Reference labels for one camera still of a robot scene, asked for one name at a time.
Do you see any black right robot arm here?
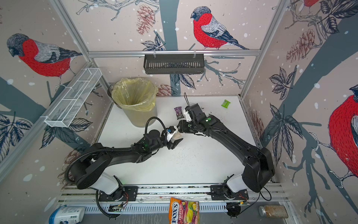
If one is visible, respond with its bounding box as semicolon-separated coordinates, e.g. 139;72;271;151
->
178;115;275;197

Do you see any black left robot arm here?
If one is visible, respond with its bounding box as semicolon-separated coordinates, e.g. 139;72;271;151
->
64;126;183;194

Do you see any purple candy packet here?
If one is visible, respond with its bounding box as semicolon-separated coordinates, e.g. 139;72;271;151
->
174;106;184;120

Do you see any green snack packet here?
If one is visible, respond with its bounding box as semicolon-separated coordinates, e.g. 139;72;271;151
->
222;99;231;108

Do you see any bin with yellow bag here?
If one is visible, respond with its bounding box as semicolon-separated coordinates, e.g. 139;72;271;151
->
111;78;158;127

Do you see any Fox's candy bag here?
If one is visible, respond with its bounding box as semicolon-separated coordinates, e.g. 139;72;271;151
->
168;197;200;224

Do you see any black hanging basket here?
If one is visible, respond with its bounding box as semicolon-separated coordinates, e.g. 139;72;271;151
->
144;54;205;75

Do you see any grain-filled jar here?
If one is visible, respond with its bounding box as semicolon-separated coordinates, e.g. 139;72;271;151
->
258;205;289;219

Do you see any white blue-lid container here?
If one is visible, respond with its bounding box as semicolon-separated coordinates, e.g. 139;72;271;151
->
48;205;85;224

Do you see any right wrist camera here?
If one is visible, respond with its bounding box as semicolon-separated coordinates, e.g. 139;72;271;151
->
185;104;206;122

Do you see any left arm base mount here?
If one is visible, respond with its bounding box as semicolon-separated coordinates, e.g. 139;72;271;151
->
99;186;139;202

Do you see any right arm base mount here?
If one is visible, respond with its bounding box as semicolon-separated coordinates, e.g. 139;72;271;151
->
208;184;249;201

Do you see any white wire shelf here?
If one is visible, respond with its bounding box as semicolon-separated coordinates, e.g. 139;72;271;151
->
44;68;102;127

